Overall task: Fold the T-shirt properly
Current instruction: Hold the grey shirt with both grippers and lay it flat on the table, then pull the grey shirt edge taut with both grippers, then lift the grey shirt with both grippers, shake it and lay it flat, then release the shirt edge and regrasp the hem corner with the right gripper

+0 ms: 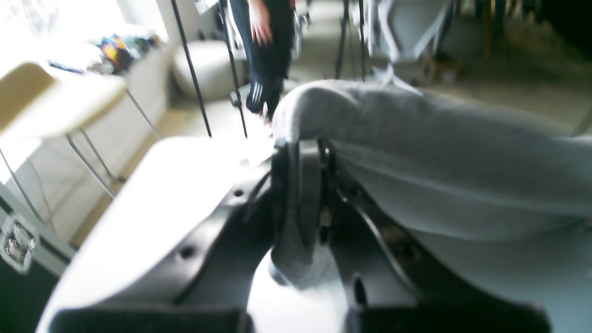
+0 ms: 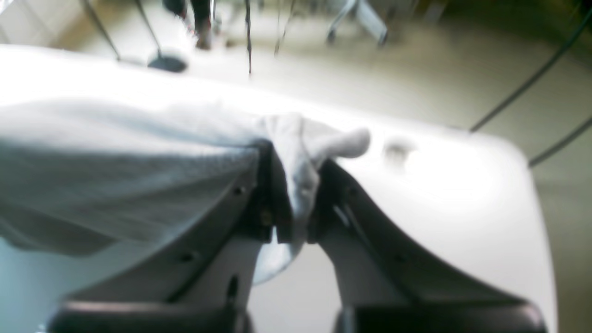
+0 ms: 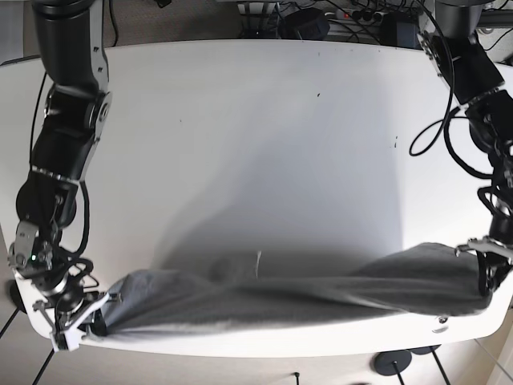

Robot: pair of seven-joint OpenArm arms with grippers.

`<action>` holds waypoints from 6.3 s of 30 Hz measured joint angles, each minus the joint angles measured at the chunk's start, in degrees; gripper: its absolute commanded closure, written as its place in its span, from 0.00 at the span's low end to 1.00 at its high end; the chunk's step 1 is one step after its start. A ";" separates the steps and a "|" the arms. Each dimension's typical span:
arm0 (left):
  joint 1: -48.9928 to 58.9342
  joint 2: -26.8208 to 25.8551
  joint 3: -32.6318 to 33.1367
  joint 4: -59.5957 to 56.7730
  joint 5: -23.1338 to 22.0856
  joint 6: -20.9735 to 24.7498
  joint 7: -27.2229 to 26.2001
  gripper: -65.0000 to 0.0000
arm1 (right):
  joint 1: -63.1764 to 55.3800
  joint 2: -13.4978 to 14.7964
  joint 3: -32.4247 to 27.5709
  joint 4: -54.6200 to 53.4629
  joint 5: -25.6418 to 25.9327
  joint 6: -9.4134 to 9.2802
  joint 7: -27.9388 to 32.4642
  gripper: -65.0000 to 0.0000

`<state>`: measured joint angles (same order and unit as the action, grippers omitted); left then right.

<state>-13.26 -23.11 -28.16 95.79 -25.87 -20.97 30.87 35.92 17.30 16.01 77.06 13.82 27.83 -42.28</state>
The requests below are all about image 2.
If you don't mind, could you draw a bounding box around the heather grey T-shirt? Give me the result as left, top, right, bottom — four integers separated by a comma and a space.
0, 99, 370, 283

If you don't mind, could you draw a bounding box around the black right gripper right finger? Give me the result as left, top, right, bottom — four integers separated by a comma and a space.
311, 161, 548, 333

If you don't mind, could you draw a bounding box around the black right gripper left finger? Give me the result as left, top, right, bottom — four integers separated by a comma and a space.
49, 143, 294, 333

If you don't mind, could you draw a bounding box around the black round stand base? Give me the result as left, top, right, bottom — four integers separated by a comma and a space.
147, 52, 188, 73

